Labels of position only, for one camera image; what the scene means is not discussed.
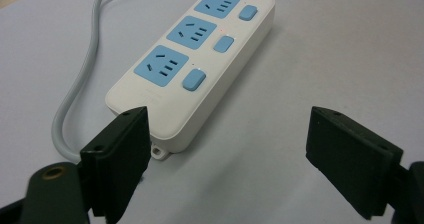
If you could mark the white power strip blue sockets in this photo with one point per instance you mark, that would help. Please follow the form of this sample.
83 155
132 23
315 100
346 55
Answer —
206 67

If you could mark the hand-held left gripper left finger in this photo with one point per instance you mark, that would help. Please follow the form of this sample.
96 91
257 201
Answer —
120 164

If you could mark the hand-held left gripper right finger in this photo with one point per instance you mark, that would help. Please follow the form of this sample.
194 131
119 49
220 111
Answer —
350 164

